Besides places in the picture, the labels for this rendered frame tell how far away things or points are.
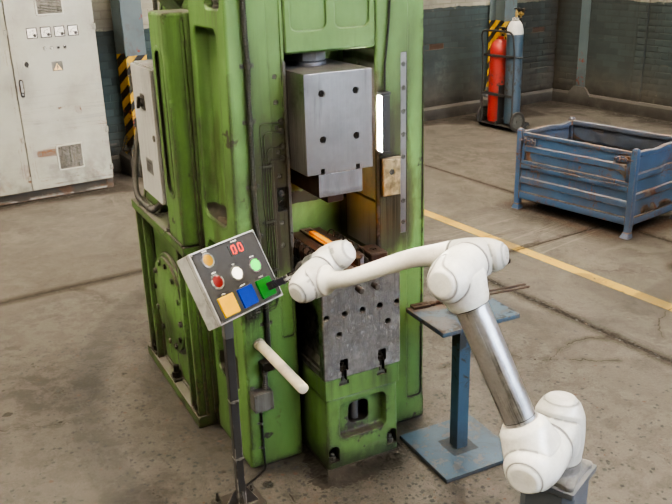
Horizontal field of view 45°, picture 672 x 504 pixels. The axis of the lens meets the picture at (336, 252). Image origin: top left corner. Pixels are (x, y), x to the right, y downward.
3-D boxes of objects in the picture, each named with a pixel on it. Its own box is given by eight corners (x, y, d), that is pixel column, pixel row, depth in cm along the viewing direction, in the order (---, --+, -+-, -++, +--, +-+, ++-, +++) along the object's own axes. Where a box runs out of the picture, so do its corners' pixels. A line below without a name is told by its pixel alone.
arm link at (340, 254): (319, 243, 290) (300, 262, 281) (349, 229, 280) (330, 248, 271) (336, 268, 292) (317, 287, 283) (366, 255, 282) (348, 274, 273)
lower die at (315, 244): (364, 270, 347) (363, 252, 344) (322, 279, 339) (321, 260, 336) (320, 242, 382) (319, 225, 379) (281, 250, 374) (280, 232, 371)
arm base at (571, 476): (598, 459, 269) (599, 445, 267) (571, 493, 252) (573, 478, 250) (546, 441, 279) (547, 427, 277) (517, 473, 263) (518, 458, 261)
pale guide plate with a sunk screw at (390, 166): (401, 193, 359) (401, 156, 353) (383, 197, 355) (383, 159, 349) (398, 192, 361) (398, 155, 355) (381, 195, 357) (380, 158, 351)
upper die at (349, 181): (362, 190, 335) (362, 168, 332) (319, 198, 326) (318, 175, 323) (317, 169, 370) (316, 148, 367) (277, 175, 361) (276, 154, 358)
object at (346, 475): (430, 467, 367) (430, 465, 366) (314, 508, 342) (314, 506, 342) (385, 426, 400) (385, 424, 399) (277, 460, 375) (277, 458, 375)
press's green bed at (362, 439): (399, 450, 380) (399, 361, 364) (328, 474, 364) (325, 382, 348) (343, 397, 427) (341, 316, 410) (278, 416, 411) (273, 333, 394)
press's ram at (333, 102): (390, 163, 337) (390, 65, 323) (307, 177, 321) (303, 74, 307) (343, 144, 372) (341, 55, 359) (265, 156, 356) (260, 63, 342)
